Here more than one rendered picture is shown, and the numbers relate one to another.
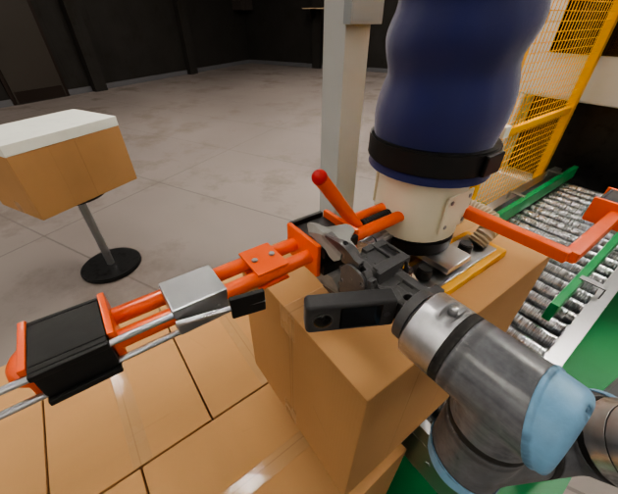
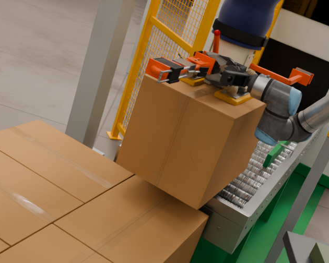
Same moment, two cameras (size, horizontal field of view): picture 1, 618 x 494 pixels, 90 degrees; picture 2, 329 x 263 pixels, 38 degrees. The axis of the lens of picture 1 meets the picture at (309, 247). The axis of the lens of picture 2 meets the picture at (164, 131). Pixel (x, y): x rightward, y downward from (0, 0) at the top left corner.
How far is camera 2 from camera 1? 1.42 m
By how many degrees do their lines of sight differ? 32
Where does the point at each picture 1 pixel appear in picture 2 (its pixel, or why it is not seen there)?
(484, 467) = (277, 121)
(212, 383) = (71, 187)
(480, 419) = (278, 102)
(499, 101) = (269, 19)
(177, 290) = (181, 62)
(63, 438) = not seen: outside the picture
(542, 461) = (293, 104)
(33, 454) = not seen: outside the picture
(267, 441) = (128, 212)
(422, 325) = (260, 79)
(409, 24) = not seen: outside the picture
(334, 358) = (216, 108)
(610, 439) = (304, 114)
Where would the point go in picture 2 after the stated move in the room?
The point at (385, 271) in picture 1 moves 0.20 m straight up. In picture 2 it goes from (243, 68) to (264, 15)
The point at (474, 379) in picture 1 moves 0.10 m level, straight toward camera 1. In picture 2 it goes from (277, 90) to (273, 96)
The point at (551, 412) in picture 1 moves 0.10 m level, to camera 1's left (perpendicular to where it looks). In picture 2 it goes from (294, 92) to (272, 88)
